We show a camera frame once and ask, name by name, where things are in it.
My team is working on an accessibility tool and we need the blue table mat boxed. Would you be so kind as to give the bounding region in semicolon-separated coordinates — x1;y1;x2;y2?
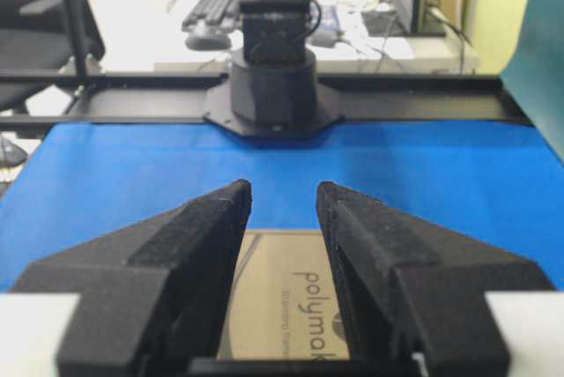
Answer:
1;122;563;290

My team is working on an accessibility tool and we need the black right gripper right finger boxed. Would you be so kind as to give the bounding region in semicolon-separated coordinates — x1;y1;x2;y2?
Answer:
316;181;554;376

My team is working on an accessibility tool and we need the black vertical frame post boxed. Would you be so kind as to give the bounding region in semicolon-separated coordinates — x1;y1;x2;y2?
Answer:
63;0;88;82

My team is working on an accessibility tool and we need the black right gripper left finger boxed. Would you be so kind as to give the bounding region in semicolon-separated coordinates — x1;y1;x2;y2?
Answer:
11;180;252;376

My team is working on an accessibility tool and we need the black aluminium frame rail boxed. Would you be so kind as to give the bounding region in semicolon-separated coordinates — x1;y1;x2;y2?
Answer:
1;72;531;132

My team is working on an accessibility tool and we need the grey computer mouse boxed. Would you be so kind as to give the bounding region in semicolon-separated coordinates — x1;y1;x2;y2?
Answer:
185;25;232;51

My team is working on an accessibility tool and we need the black office chair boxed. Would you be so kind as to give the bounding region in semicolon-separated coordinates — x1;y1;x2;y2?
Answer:
1;0;106;113

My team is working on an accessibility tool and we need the teal backdrop board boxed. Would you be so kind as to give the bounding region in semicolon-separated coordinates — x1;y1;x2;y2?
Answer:
501;0;563;158

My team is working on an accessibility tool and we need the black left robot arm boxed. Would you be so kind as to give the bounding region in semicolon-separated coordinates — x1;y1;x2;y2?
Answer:
1;0;336;376

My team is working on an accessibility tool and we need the black computer keyboard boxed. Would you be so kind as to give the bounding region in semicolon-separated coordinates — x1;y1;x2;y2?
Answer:
182;0;241;32

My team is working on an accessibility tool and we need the white office desk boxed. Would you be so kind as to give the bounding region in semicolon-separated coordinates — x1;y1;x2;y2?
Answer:
153;4;480;75

